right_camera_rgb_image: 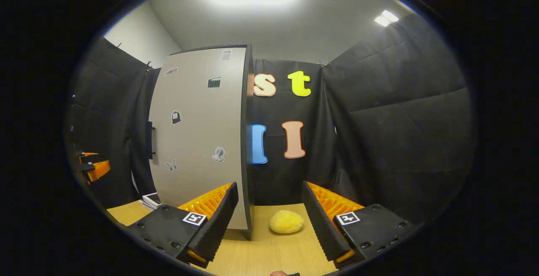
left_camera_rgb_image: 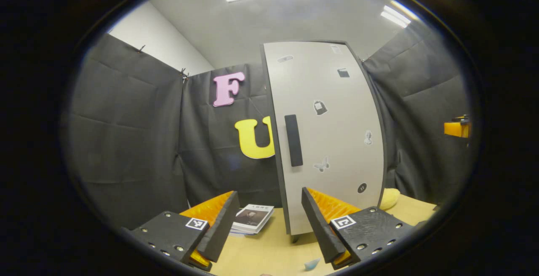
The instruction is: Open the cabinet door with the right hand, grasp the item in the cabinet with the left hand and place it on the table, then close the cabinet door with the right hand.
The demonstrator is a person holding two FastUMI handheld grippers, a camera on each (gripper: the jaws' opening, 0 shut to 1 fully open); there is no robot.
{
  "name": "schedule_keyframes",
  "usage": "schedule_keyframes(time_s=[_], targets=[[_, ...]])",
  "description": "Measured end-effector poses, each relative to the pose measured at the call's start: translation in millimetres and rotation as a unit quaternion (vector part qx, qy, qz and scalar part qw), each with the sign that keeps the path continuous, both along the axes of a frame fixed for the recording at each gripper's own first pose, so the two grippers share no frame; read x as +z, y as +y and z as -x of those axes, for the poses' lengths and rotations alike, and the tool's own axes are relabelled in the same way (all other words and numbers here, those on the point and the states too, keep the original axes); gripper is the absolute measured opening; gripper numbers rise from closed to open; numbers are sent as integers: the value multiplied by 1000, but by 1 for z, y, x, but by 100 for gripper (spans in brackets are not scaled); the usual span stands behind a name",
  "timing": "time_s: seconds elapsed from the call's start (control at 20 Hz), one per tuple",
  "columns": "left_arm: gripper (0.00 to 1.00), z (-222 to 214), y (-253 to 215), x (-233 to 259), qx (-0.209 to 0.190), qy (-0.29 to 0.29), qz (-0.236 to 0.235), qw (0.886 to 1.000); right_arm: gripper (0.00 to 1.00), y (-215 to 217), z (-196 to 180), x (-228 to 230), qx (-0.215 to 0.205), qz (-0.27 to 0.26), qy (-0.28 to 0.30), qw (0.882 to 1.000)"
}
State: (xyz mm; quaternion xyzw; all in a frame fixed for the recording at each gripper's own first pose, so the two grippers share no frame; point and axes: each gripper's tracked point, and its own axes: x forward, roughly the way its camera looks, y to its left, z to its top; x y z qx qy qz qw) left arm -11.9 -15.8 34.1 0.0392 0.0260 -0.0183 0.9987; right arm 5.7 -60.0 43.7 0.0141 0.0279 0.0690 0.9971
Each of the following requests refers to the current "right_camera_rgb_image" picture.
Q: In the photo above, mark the dark grey cabinet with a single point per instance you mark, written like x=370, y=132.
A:
x=249, y=191

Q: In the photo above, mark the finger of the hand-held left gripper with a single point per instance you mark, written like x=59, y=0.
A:
x=88, y=154
x=101, y=170

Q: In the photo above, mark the metal backdrop clip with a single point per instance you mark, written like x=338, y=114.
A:
x=324, y=62
x=148, y=67

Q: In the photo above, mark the black backdrop cloth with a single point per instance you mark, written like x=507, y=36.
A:
x=400, y=120

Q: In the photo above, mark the white portrait cover book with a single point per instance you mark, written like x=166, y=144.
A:
x=152, y=199

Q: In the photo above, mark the light grey cabinet door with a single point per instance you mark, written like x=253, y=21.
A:
x=198, y=120

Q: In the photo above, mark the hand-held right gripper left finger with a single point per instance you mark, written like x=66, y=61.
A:
x=219, y=221

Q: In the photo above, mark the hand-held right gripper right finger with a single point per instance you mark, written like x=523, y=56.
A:
x=320, y=221

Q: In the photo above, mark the small ceiling light panel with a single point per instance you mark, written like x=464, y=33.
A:
x=386, y=17

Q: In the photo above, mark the yellow sponge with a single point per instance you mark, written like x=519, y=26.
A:
x=286, y=222

